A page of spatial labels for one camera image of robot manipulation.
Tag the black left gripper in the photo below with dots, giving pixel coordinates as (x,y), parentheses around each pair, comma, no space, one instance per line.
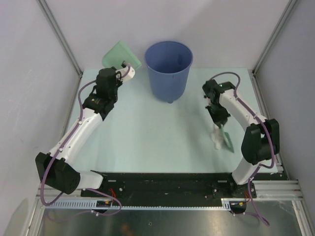
(119,81)

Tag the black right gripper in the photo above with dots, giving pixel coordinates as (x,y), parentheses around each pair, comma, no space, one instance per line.
(220,120)

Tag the light green hand brush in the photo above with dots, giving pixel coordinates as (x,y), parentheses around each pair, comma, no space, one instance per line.
(227,139)

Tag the light green plastic dustpan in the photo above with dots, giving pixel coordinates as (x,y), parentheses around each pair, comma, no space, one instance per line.
(119,53)

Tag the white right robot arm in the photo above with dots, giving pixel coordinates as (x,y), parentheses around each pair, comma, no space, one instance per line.
(261,141)

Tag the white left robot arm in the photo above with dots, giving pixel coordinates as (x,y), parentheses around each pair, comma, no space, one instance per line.
(56,168)

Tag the white paper scrap right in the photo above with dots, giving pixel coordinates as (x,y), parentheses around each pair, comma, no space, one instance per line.
(217,137)

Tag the blue plastic waste bin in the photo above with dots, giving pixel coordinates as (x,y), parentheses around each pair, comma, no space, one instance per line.
(168,64)

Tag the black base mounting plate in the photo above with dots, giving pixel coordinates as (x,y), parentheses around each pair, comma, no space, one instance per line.
(213,184)

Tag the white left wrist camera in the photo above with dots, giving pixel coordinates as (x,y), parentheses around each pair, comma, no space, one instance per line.
(125,74)

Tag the white cable duct strip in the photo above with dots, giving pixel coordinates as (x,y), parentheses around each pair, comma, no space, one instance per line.
(97,205)

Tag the aluminium frame post left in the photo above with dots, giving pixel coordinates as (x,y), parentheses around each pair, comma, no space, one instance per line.
(48,14)

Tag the aluminium frame post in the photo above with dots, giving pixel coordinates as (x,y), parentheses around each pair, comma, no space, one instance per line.
(285,16)
(48,14)

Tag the aluminium frame rail front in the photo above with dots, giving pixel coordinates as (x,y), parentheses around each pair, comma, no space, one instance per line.
(264,190)

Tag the aluminium frame post right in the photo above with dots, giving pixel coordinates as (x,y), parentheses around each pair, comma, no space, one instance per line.
(285,16)

